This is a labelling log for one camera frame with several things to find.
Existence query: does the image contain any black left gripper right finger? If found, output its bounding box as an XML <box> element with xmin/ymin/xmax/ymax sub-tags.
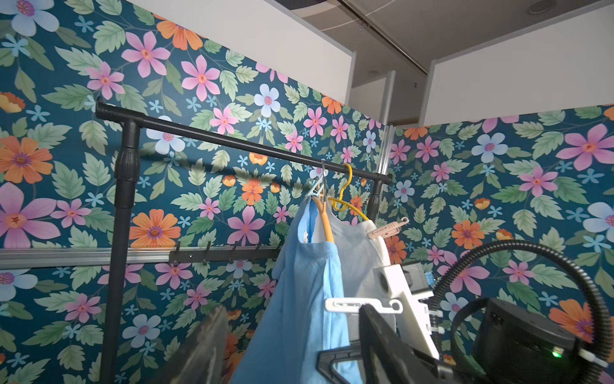
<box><xmin>359</xmin><ymin>306</ymin><xmax>432</xmax><ymax>383</ymax></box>

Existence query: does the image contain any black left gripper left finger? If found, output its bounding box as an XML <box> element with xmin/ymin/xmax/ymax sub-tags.
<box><xmin>146</xmin><ymin>305</ymin><xmax>230</xmax><ymax>384</ymax></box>

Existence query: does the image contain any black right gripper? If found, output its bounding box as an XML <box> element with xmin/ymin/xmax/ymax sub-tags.
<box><xmin>316</xmin><ymin>345</ymin><xmax>461</xmax><ymax>383</ymax></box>

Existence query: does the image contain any light blue garment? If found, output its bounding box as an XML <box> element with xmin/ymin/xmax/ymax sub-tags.
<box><xmin>230</xmin><ymin>198</ymin><xmax>356</xmax><ymax>383</ymax></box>

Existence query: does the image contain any white t-shirt black print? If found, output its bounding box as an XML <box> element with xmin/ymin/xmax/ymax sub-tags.
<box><xmin>299</xmin><ymin>214</ymin><xmax>390</xmax><ymax>348</ymax></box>

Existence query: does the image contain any pink clothespin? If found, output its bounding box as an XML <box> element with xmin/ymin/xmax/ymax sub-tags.
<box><xmin>368</xmin><ymin>217</ymin><xmax>409</xmax><ymax>239</ymax></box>

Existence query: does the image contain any yellow plastic hanger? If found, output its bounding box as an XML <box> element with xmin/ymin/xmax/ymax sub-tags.
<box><xmin>328</xmin><ymin>162</ymin><xmax>371</xmax><ymax>222</ymax></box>

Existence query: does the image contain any tan orange plastic hanger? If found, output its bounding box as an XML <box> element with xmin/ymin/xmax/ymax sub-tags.
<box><xmin>312</xmin><ymin>160</ymin><xmax>334</xmax><ymax>243</ymax></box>

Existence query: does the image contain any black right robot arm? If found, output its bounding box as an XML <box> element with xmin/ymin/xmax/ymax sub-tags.
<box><xmin>316</xmin><ymin>240</ymin><xmax>612</xmax><ymax>383</ymax></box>

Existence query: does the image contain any black clothes rack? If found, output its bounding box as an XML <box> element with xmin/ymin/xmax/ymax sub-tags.
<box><xmin>96</xmin><ymin>95</ymin><xmax>388</xmax><ymax>383</ymax></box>

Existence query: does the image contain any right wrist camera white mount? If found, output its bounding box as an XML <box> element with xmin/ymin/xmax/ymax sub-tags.
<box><xmin>374</xmin><ymin>265</ymin><xmax>440</xmax><ymax>360</ymax></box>

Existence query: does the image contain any black wall hook rail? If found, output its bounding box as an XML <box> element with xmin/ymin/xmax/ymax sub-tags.
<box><xmin>169</xmin><ymin>243</ymin><xmax>281</xmax><ymax>267</ymax></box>

